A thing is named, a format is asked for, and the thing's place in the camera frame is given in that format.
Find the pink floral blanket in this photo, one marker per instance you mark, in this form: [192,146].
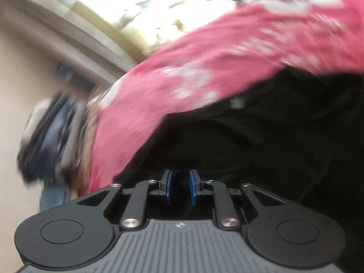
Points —
[220,59]

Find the stack of folded clothes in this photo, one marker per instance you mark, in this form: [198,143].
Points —
[55,146]

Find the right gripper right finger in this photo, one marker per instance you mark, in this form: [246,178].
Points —
[196,186]

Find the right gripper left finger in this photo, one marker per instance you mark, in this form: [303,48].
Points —
[165,185]

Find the black garment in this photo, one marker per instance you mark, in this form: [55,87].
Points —
[296,134]

